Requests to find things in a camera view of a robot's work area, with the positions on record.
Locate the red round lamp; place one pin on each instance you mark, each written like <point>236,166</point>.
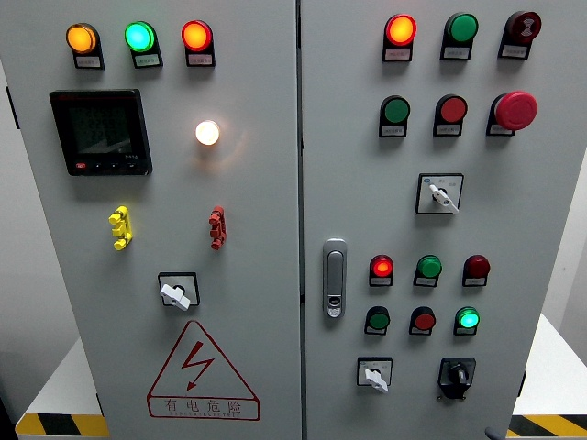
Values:
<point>401,29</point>
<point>196,36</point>

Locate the grey cabinet door with lock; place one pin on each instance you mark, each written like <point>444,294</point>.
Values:
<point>367,206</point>

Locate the bright green round lamp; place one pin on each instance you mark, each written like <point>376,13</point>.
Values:
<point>139,36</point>

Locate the grey cabinet door with display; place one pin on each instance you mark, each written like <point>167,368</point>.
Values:
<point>257,206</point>

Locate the small red lamp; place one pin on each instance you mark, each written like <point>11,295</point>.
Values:
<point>382,267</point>
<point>477,267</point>

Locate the small green lamp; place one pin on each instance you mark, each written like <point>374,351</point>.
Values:
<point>429,266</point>
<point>467,318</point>

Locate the small red push button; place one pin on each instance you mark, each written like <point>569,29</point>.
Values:
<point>424,321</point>

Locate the silver door lock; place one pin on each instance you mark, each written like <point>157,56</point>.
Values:
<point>335,275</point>

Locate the white round lamp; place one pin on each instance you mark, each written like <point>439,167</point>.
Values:
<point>207,133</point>

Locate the large red stop button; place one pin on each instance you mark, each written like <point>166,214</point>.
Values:
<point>516,110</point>

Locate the large green push button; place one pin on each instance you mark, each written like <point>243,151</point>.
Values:
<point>396,110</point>
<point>463,28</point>

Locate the black knob turn switch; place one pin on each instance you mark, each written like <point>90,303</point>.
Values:
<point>458,375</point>

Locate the yellow round lamp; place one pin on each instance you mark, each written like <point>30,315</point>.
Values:
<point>81,38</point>

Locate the black display meter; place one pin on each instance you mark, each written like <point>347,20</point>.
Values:
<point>102,130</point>

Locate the black cabinet hinge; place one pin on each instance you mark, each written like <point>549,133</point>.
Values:
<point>13,107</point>
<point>522,384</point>
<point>99,404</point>

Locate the red warning triangle sticker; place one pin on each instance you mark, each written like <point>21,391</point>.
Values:
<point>201,405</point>

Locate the black yellow striped tape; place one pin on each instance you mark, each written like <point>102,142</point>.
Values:
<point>550,426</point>
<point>63,425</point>

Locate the dark red buzzer lamp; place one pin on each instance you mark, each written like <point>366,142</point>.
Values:
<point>525,26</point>

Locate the small green push button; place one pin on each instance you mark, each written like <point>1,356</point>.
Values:
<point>379,320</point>

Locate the large red push button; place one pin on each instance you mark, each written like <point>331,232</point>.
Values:
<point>453,109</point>

